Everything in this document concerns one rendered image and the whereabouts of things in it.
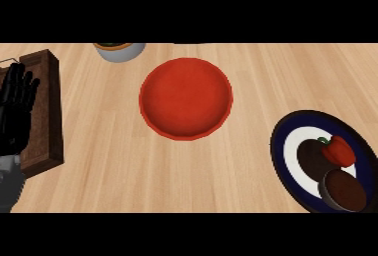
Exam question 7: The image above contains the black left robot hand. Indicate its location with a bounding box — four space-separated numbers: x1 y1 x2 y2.
0 62 42 157

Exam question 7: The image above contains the dark brown wooden board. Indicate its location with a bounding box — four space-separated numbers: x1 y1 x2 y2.
0 48 67 179

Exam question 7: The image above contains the red bell pepper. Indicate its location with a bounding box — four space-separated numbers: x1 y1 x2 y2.
316 134 358 169

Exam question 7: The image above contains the blue and white plate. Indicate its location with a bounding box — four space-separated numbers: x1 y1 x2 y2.
269 109 378 214

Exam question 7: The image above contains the grey pot with orange rim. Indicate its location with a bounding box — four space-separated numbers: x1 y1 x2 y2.
92 42 148 64

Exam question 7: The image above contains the red bowl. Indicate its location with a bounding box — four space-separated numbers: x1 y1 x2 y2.
138 57 235 142

